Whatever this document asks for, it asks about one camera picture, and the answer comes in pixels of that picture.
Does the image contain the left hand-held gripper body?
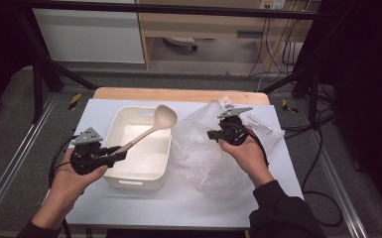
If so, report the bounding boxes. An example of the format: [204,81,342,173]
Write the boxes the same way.
[69,127,104,177]

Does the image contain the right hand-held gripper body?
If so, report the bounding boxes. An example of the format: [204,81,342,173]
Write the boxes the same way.
[217,104,254,147]

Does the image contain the clear plastic bag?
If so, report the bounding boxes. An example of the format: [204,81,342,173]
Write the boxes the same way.
[171,95,286,198]

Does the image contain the white plastic bin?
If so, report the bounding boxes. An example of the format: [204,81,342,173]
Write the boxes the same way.
[102,105,173,192]

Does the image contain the beige spoon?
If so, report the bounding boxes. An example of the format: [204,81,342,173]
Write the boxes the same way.
[110,104,179,157]

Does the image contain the person's right hand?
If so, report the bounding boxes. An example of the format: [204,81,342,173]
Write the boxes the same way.
[217,124,276,189]

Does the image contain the person's left hand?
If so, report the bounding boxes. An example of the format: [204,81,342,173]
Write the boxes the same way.
[42,148,109,210]

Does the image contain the yellow black hazard tape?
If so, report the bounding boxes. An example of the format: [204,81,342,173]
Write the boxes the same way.
[67,92,82,111]
[281,98,299,114]

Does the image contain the black metal stand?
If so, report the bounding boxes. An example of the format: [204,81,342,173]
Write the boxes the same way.
[261,70,320,130]
[31,62,64,124]

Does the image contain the black stand leg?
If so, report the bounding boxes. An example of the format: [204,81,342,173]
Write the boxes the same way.
[48,60,98,91]

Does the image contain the white table sheet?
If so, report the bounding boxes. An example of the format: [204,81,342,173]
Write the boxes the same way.
[64,98,305,229]

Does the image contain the grey chair base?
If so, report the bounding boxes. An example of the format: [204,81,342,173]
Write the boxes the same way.
[163,36,199,53]

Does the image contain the wooden desk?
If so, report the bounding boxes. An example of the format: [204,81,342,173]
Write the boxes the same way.
[135,0,321,72]

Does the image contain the white cabinet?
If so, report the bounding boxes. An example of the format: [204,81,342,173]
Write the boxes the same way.
[32,8,146,64]

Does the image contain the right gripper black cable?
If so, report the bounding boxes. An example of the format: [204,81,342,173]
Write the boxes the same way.
[242,127,270,168]

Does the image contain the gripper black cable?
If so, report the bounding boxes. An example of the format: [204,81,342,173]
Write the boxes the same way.
[242,127,270,168]
[48,135,80,189]

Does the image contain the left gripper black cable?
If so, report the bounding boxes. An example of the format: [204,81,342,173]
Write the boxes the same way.
[48,135,80,189]

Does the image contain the aluminium floor rail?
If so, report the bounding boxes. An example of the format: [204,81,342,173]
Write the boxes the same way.
[311,127,368,238]
[0,93,59,226]

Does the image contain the black floor cable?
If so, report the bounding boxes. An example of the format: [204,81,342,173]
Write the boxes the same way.
[281,112,345,229]

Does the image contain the black wall cables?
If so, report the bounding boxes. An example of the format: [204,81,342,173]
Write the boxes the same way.
[249,18,299,77]

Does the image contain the black frame crossbar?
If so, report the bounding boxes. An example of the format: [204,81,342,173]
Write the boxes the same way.
[13,0,325,21]

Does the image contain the white wall socket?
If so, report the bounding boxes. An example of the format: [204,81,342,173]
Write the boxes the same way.
[259,0,286,10]

